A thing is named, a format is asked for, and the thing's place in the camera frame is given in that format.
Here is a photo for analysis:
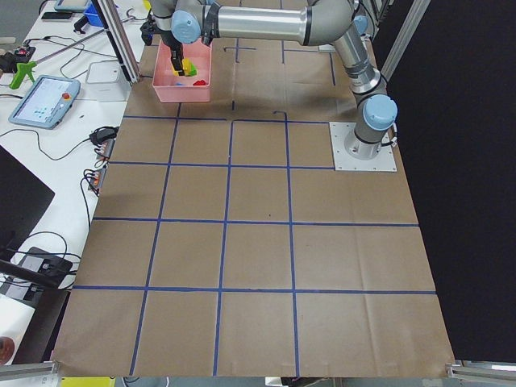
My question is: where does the black power adapter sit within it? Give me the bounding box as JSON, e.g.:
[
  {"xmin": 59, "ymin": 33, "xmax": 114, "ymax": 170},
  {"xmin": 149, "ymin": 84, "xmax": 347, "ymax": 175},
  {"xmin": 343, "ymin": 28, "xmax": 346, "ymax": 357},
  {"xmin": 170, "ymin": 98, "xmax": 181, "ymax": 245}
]
[{"xmin": 89, "ymin": 126, "xmax": 119, "ymax": 145}]

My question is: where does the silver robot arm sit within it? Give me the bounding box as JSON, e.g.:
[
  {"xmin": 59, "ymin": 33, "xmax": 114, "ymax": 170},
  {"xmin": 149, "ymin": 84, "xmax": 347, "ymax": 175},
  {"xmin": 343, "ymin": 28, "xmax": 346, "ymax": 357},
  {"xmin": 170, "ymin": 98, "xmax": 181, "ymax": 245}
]
[{"xmin": 150, "ymin": 1, "xmax": 398, "ymax": 160}]

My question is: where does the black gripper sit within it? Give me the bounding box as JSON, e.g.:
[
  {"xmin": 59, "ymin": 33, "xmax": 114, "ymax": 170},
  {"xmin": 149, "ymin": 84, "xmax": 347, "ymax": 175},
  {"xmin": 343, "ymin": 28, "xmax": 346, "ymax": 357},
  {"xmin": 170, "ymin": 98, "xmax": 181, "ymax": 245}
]
[{"xmin": 160, "ymin": 30, "xmax": 182, "ymax": 52}]

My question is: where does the white robot teach pendant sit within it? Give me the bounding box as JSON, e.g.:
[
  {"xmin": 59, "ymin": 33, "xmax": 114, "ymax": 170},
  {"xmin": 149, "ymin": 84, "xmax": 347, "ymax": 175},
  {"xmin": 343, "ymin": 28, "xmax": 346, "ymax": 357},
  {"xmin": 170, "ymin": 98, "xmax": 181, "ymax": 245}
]
[{"xmin": 8, "ymin": 75, "xmax": 81, "ymax": 129}]

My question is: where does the aluminium frame post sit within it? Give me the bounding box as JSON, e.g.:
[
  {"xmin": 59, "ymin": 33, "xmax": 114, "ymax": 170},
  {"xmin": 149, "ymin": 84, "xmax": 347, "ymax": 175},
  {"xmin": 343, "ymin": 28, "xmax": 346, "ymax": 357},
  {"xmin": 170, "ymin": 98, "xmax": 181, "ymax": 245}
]
[{"xmin": 92, "ymin": 0, "xmax": 139, "ymax": 85}]

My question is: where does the yellow toy block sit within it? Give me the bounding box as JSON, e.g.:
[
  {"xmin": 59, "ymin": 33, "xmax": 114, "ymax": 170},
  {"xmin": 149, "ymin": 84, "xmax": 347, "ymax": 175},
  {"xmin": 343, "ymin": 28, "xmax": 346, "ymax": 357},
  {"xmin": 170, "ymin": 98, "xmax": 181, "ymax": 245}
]
[{"xmin": 173, "ymin": 58, "xmax": 193, "ymax": 77}]

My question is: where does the pink plastic box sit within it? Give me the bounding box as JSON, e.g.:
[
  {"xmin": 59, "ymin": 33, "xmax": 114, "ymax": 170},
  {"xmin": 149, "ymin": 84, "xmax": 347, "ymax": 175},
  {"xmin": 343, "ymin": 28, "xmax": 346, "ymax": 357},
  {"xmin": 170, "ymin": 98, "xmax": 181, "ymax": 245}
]
[{"xmin": 152, "ymin": 40, "xmax": 212, "ymax": 102}]

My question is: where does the brown paper table cover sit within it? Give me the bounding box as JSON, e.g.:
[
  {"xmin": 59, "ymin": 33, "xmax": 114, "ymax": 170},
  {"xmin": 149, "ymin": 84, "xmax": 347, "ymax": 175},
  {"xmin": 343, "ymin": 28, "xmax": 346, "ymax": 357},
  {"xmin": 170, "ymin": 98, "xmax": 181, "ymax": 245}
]
[{"xmin": 53, "ymin": 39, "xmax": 454, "ymax": 377}]

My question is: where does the green toy block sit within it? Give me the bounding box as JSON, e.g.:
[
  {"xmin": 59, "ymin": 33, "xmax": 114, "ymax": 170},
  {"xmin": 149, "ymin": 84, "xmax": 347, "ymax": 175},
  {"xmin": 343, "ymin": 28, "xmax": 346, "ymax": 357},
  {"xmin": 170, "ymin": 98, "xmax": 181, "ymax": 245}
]
[{"xmin": 185, "ymin": 62, "xmax": 198, "ymax": 77}]

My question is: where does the black laptop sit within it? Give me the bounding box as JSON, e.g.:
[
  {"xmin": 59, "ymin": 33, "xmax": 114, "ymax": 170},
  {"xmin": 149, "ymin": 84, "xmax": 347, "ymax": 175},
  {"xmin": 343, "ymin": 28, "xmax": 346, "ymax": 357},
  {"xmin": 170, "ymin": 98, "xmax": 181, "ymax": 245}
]
[{"xmin": 0, "ymin": 147, "xmax": 55, "ymax": 260}]

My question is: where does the white flat box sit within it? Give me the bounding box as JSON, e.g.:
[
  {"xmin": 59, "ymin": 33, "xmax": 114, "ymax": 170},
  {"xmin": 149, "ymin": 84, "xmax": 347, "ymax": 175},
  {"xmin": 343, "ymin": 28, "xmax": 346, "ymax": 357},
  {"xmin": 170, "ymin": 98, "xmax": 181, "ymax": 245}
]
[{"xmin": 85, "ymin": 60, "xmax": 131, "ymax": 102}]

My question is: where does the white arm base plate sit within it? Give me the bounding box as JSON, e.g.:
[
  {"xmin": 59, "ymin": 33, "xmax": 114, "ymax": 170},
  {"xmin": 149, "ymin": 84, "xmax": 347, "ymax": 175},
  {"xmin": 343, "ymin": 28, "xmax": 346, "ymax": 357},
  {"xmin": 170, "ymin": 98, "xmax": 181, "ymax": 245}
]
[{"xmin": 329, "ymin": 122, "xmax": 397, "ymax": 173}]

